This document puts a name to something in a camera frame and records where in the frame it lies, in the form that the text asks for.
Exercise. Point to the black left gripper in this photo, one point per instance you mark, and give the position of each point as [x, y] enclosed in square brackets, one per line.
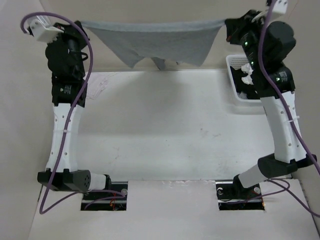
[70, 32]

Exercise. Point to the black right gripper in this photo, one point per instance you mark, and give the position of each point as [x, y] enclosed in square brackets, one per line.
[236, 26]

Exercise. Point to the grey tank top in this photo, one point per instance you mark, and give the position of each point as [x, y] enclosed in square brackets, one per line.
[182, 42]

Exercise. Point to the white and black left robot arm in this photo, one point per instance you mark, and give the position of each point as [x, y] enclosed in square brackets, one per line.
[61, 172]

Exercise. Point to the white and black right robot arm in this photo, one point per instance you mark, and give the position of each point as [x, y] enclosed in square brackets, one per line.
[265, 47]

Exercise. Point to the crumpled white tank top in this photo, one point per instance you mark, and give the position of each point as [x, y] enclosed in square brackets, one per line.
[247, 70]

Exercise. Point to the folded white tank top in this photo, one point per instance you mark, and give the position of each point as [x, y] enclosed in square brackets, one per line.
[96, 84]

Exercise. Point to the white plastic laundry basket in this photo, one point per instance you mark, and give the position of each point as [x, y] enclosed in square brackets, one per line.
[237, 61]

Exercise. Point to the black garment in basket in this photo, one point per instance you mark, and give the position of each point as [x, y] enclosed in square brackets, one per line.
[243, 90]

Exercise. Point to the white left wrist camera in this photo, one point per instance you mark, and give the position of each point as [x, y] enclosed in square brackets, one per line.
[42, 30]

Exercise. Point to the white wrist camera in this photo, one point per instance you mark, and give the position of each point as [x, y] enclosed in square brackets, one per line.
[42, 30]
[277, 8]

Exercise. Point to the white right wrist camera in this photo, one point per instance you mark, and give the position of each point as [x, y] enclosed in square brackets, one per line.
[277, 8]

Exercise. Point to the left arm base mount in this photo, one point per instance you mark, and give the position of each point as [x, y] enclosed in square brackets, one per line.
[107, 201]

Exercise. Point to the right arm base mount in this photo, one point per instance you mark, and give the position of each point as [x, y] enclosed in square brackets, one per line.
[229, 199]

